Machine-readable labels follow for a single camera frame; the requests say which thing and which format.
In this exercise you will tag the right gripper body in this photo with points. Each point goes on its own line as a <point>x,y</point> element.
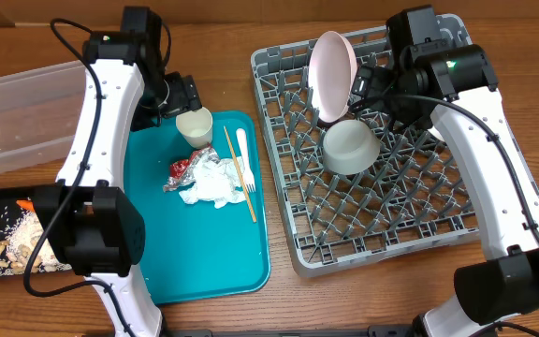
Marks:
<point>377,87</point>

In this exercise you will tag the white plastic fork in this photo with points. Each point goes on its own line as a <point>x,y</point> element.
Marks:
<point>248,175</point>

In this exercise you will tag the grey bowl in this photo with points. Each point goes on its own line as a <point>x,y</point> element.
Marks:
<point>350,147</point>

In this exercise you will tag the white ceramic bowl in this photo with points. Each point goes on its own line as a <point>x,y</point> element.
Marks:
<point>436,133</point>

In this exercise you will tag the wooden chopstick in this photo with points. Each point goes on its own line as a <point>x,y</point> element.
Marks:
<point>242,182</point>

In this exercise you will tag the grey dishwasher rack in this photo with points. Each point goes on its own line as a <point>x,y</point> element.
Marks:
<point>410,199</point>

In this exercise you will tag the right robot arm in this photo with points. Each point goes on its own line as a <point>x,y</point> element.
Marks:
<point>436,83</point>

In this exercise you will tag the orange carrot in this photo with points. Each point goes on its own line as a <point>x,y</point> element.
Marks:
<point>26,205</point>

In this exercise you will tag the teal plastic tray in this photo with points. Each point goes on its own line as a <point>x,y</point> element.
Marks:
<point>194,252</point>

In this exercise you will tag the crumpled white napkin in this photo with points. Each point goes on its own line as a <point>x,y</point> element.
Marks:
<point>217,182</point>

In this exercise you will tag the rice and peanut shells pile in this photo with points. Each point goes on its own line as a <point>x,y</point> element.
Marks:
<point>18,240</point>

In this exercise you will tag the red foil wrapper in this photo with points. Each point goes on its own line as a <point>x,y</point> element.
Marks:
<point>181,172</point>

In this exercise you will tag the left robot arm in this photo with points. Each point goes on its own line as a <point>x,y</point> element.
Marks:
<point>87,219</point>

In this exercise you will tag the clear plastic bin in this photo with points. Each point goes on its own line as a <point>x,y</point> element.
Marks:
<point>39,111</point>

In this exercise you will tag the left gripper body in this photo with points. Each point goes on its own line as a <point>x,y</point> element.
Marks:
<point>181,95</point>

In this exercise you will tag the white round plate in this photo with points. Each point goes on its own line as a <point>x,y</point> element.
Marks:
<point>332,70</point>

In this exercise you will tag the white paper cup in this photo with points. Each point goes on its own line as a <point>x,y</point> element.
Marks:
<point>196,127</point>

